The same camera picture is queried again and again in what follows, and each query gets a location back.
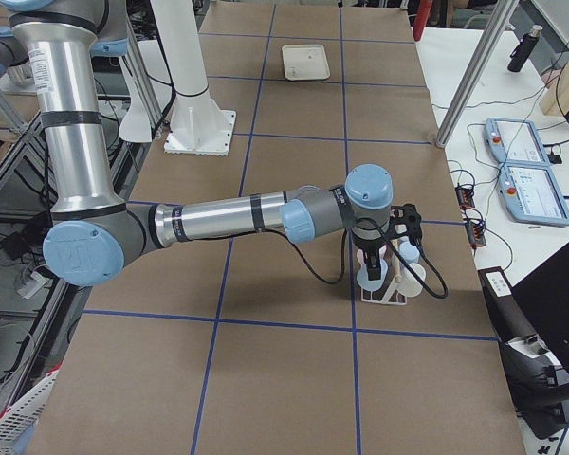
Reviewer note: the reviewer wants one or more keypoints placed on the upper teach pendant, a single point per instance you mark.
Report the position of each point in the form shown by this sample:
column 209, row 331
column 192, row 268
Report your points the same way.
column 514, row 140

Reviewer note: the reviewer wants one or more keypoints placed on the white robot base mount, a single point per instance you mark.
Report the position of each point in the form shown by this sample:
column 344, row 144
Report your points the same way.
column 198, row 125

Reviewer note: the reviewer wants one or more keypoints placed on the red cylinder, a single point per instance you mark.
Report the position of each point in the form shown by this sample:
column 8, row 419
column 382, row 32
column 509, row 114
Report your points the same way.
column 421, row 18

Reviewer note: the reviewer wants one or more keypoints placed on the blue cup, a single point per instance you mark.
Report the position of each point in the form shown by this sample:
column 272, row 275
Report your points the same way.
column 409, row 252
column 368, row 284

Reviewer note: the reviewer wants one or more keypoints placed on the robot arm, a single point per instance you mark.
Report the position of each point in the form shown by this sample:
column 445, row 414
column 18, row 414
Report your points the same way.
column 95, row 234

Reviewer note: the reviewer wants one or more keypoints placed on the lower teach pendant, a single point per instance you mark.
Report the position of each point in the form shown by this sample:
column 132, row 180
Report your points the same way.
column 532, row 195

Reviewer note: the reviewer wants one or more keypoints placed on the white wire cup rack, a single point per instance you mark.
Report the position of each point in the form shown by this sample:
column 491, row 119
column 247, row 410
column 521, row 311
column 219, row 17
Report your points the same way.
column 388, row 294

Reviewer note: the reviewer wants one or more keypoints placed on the pink plastic cup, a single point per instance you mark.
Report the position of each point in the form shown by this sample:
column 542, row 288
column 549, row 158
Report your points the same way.
column 370, row 258

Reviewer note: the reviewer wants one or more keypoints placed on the teach pendant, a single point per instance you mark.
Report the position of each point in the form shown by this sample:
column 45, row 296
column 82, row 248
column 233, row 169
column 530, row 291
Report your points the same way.
column 532, row 195
column 514, row 140

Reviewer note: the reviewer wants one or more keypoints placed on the black water bottle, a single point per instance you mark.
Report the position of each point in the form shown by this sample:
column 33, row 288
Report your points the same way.
column 523, row 50

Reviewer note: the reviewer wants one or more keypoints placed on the aluminium frame post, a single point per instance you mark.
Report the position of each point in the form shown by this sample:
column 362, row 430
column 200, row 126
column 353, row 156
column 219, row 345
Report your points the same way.
column 489, row 39

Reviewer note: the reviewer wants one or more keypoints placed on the pale cream cup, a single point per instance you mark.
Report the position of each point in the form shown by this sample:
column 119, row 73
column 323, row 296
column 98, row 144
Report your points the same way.
column 411, row 277

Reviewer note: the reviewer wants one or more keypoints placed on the black laptop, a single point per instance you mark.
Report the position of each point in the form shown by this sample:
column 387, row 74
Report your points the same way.
column 531, row 321

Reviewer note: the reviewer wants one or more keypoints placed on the white plastic tray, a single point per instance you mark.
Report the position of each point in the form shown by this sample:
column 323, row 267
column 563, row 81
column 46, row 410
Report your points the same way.
column 305, row 63

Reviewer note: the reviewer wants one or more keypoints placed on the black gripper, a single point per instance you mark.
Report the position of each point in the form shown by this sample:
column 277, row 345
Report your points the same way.
column 367, row 249

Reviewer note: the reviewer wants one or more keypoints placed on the blue cup front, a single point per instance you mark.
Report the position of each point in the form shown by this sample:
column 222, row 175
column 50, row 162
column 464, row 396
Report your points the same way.
column 409, row 252

